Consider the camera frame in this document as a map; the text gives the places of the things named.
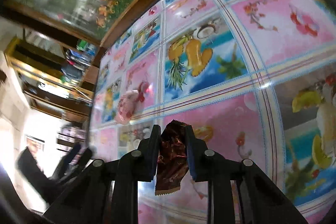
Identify framed wall picture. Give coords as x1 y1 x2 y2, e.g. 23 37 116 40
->
26 135 45 160

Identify pink white snack packet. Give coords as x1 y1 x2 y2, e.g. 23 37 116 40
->
114 90 140 125

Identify brown foil candy wrapper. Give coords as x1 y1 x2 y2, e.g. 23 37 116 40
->
155 120 189 196

